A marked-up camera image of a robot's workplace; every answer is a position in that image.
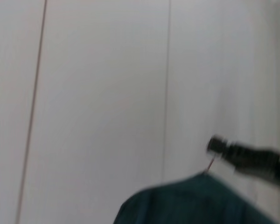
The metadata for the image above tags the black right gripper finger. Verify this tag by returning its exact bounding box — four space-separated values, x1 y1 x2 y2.
206 135 280 187

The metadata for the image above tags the dark teal fabric lunch bag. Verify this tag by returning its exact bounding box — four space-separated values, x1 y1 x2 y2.
113 174 279 224

